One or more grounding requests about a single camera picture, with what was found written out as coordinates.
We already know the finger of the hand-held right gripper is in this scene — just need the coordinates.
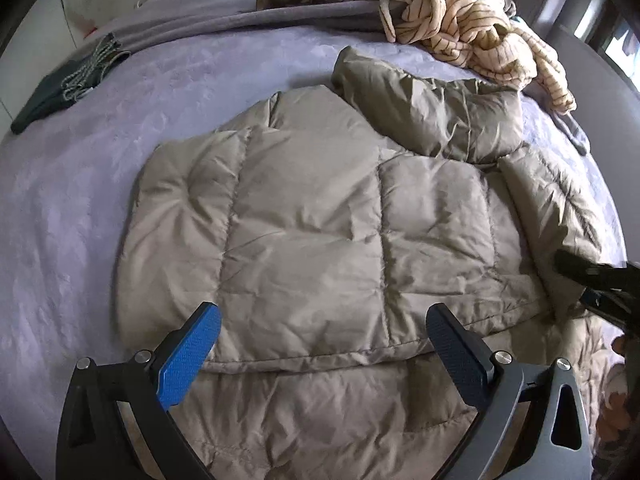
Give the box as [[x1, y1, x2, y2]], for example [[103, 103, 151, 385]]
[[554, 249, 640, 333]]

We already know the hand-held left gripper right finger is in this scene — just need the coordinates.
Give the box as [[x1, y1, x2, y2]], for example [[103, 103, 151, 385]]
[[425, 303, 593, 480]]

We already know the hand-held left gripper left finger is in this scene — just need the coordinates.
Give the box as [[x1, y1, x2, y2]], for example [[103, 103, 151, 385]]
[[56, 302, 223, 480]]

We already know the beige puffer jacket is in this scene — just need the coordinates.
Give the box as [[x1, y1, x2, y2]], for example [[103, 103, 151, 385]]
[[114, 46, 626, 480]]

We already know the person's patterned clothing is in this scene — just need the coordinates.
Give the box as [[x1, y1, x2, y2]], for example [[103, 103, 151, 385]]
[[592, 332, 640, 480]]

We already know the grey padded bed panel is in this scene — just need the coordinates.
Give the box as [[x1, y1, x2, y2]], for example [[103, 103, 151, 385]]
[[542, 25, 640, 111]]

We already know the window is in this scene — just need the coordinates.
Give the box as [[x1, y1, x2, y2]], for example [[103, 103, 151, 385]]
[[600, 10, 640, 81]]

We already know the cream striped fleece garment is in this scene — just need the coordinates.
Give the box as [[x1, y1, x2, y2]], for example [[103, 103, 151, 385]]
[[379, 0, 577, 113]]

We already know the dark green cloth with cord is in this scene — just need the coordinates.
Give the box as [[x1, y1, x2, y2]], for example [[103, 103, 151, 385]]
[[11, 32, 133, 135]]

